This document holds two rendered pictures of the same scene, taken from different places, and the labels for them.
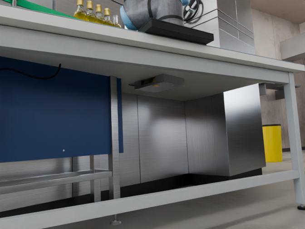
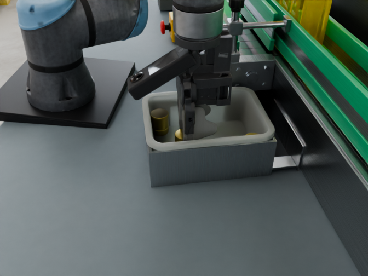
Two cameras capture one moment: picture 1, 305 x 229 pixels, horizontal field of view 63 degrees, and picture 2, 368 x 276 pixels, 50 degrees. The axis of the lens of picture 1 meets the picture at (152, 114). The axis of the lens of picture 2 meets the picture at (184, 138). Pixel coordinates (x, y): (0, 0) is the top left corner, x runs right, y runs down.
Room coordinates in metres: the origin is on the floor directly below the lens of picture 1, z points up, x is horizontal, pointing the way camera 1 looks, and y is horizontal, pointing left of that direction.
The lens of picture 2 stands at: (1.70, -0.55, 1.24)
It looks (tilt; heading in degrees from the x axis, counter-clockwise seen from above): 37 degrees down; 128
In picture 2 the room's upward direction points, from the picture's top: straight up
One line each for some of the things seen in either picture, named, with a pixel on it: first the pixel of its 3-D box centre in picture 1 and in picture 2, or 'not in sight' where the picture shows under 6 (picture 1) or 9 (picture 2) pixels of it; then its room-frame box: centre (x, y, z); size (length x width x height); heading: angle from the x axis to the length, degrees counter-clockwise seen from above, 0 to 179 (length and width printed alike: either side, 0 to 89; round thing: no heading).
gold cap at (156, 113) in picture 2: not in sight; (159, 122); (1.27, -0.07, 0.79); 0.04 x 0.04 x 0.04
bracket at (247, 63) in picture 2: not in sight; (249, 74); (1.36, 0.12, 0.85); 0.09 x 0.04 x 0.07; 46
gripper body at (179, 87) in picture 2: not in sight; (201, 68); (1.37, -0.07, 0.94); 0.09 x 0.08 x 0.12; 46
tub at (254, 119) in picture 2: not in sight; (204, 132); (1.37, -0.04, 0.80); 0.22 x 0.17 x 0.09; 46
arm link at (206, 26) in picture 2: not in sight; (197, 18); (1.37, -0.07, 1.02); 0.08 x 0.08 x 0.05
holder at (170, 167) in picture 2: not in sight; (218, 134); (1.39, -0.02, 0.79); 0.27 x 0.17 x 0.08; 46
